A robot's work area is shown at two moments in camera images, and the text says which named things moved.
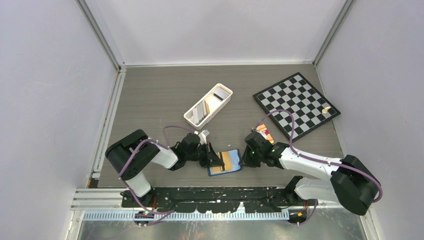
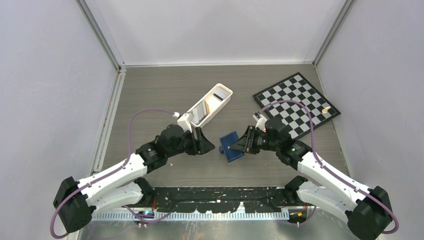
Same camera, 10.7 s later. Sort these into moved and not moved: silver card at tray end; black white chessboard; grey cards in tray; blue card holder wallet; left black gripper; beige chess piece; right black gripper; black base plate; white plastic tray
Moved: blue card holder wallet; right black gripper; left black gripper
Not moved: black base plate; grey cards in tray; beige chess piece; black white chessboard; silver card at tray end; white plastic tray
